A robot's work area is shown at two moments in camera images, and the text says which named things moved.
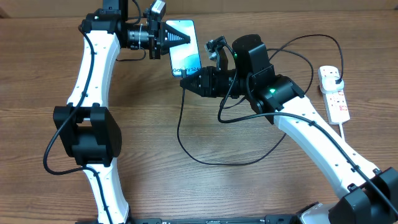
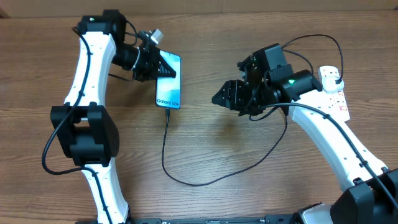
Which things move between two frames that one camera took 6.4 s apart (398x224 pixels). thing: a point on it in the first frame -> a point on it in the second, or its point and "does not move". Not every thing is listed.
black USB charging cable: [278, 48] -> [172, 180]
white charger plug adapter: [329, 85] does not move
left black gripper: [163, 46] -> [154, 60]
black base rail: [270, 219] does not move
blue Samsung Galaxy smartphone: [185, 56] -> [168, 91]
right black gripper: [209, 76] -> [235, 100]
